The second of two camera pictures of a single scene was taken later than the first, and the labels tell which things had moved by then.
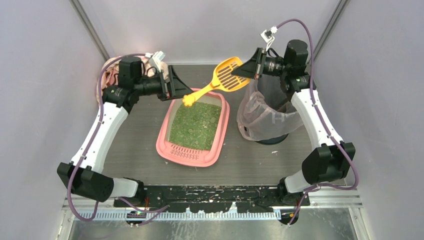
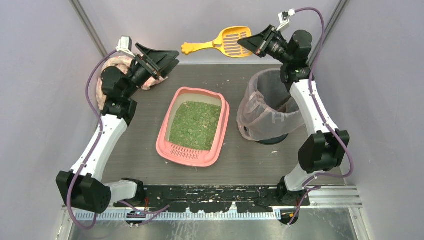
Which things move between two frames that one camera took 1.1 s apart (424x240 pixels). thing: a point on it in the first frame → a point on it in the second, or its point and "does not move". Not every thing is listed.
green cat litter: x=195 y=126 does not move
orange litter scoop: x=228 y=82 → x=227 y=42
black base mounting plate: x=213 y=199 does not move
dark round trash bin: x=272 y=140 does not move
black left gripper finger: x=176 y=83 → x=159 y=58
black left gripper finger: x=179 y=89 → x=164 y=72
